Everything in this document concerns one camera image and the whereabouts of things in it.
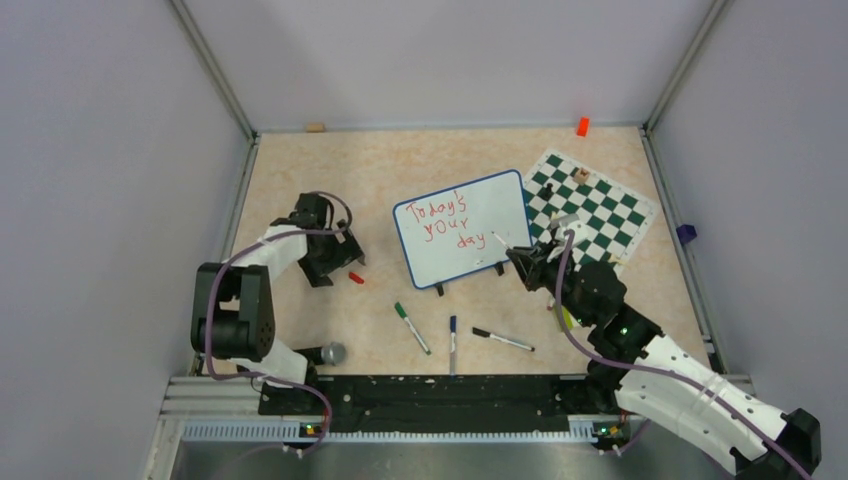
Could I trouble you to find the black microphone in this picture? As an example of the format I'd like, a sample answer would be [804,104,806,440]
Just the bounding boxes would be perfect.
[292,342,347,370]

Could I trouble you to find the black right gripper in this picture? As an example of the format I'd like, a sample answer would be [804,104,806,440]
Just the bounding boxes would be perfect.
[509,237,595,327]

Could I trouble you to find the green white chess mat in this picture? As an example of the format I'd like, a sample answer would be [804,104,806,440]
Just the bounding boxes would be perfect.
[523,149,659,265]

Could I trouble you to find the purple object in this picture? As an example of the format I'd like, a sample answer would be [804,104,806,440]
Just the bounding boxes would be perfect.
[675,224,698,246]

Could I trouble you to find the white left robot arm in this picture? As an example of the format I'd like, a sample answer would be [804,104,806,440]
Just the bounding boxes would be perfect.
[190,191,365,414]

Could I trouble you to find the blue whiteboard marker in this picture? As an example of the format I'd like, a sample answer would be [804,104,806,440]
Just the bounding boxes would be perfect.
[449,315,457,376]

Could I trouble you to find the small wooden chess piece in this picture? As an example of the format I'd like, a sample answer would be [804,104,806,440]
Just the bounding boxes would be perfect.
[607,255,626,266]

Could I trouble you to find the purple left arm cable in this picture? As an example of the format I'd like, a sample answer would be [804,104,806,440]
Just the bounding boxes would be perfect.
[203,191,356,458]

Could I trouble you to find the red whiteboard marker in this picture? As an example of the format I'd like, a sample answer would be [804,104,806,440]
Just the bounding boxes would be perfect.
[491,231,512,250]

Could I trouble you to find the red marker cap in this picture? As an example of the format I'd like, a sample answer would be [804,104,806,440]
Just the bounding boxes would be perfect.
[348,272,365,285]

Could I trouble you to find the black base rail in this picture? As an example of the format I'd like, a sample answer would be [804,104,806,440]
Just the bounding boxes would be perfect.
[258,374,636,434]

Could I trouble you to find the green whiteboard marker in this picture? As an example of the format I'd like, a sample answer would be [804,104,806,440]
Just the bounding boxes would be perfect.
[394,302,432,355]

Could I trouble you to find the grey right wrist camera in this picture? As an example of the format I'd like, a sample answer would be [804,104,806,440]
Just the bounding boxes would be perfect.
[548,213,589,246]

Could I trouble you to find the green white toy brick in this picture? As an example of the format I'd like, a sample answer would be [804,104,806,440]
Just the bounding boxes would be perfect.
[556,307,574,332]

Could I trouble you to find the orange block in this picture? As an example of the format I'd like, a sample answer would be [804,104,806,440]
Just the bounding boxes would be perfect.
[575,116,591,138]

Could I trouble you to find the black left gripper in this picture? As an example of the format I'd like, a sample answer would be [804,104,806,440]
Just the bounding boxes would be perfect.
[298,220,364,287]

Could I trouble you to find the blue framed whiteboard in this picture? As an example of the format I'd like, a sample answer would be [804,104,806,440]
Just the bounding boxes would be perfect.
[392,169,532,290]

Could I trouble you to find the black whiteboard marker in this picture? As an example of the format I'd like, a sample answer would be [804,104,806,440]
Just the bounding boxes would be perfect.
[472,327,536,352]

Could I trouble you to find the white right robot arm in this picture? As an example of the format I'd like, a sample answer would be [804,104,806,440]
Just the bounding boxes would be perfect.
[506,245,822,479]

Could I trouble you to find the wooden cork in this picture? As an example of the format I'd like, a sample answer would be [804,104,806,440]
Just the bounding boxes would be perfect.
[304,122,326,133]

